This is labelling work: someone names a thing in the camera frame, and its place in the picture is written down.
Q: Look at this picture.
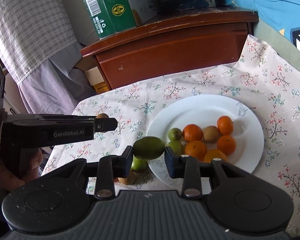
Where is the blue printed cushion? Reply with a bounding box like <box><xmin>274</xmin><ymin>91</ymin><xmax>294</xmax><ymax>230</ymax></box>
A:
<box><xmin>224</xmin><ymin>0</ymin><xmax>300</xmax><ymax>52</ymax></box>

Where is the checkered grey cloth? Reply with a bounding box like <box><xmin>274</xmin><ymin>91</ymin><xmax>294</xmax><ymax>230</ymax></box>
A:
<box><xmin>0</xmin><ymin>0</ymin><xmax>94</xmax><ymax>114</ymax></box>

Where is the floral tablecloth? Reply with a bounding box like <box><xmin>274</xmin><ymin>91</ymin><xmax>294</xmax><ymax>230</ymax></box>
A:
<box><xmin>43</xmin><ymin>36</ymin><xmax>300</xmax><ymax>237</ymax></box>

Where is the brown longan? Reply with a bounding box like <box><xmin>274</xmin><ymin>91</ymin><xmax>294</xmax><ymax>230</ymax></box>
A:
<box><xmin>96</xmin><ymin>113</ymin><xmax>109</xmax><ymax>119</ymax></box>
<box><xmin>118</xmin><ymin>170</ymin><xmax>137</xmax><ymax>185</ymax></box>
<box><xmin>203</xmin><ymin>126</ymin><xmax>222</xmax><ymax>144</ymax></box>

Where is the large green jujube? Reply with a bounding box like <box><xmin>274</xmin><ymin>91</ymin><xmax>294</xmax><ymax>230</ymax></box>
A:
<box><xmin>133</xmin><ymin>136</ymin><xmax>165</xmax><ymax>160</ymax></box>

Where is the green cardboard box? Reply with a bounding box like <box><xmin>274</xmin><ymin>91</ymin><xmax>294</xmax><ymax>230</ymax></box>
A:
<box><xmin>83</xmin><ymin>0</ymin><xmax>158</xmax><ymax>39</ymax></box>

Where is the white ceramic plate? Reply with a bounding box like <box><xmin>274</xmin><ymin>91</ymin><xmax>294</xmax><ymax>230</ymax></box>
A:
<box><xmin>146</xmin><ymin>94</ymin><xmax>265</xmax><ymax>190</ymax></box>

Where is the brown wooden cabinet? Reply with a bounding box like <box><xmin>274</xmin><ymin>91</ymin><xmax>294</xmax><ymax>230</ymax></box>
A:
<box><xmin>81</xmin><ymin>7</ymin><xmax>258</xmax><ymax>90</ymax></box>

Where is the orange tangerine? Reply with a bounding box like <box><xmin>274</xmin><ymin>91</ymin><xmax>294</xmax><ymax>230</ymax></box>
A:
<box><xmin>183</xmin><ymin>124</ymin><xmax>203</xmax><ymax>142</ymax></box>
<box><xmin>203</xmin><ymin>149</ymin><xmax>228</xmax><ymax>163</ymax></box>
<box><xmin>217</xmin><ymin>115</ymin><xmax>234</xmax><ymax>135</ymax></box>
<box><xmin>217</xmin><ymin>135</ymin><xmax>236</xmax><ymax>156</ymax></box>
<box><xmin>184</xmin><ymin>140</ymin><xmax>207</xmax><ymax>162</ymax></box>

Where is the person's left hand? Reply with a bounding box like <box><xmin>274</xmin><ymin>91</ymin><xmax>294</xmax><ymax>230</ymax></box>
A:
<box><xmin>0</xmin><ymin>149</ymin><xmax>43</xmax><ymax>191</ymax></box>

